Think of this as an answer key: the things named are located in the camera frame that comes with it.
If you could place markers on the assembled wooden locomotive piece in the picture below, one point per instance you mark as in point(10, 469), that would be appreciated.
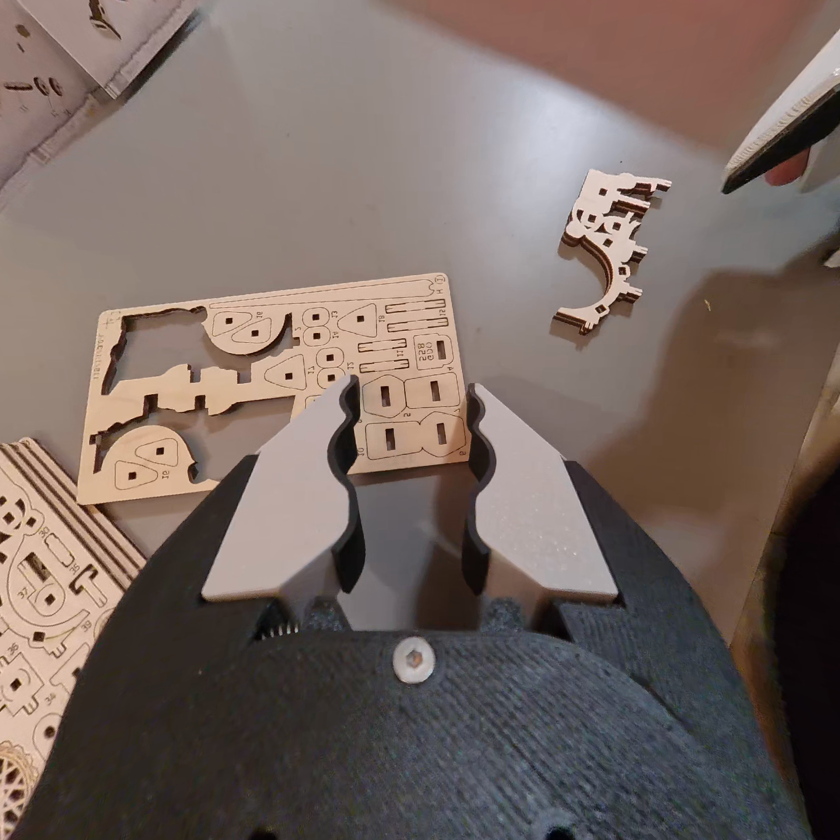
point(613, 253)

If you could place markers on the wooden puzzle sheet with cutouts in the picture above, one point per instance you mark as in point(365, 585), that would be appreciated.
point(275, 374)

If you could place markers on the folded paper instruction sheet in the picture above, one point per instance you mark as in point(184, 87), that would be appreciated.
point(39, 98)

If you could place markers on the grey desk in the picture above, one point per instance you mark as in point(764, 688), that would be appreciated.
point(328, 197)

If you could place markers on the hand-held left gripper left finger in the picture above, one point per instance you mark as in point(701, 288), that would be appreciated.
point(275, 525)

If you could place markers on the wooden puzzle sheet with wheels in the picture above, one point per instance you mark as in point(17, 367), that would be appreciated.
point(39, 590)

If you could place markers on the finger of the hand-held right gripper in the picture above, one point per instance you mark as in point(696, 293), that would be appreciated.
point(807, 92)

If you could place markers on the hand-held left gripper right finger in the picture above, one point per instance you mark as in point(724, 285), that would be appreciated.
point(544, 525)

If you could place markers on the person's right hand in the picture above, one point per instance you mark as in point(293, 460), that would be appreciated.
point(787, 169)

